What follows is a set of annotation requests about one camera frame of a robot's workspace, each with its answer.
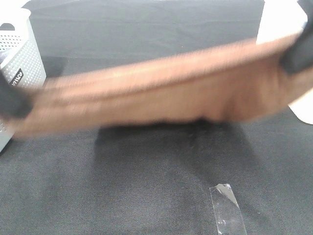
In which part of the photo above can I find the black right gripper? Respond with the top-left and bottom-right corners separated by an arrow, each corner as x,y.
279,0 -> 313,74

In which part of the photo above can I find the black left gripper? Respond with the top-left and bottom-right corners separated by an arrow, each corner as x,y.
0,72 -> 33,121

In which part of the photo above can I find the brown towel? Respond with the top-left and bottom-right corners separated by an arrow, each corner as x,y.
3,34 -> 313,138

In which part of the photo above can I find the grey perforated laundry basket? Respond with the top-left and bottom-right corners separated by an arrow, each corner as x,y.
0,8 -> 47,154

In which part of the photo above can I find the white plastic storage bin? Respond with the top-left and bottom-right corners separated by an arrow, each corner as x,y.
256,0 -> 313,125

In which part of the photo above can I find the black table cloth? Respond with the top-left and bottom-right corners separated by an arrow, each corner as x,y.
0,0 -> 313,235

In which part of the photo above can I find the clear tape strip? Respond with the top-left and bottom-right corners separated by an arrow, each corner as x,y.
209,184 -> 247,235

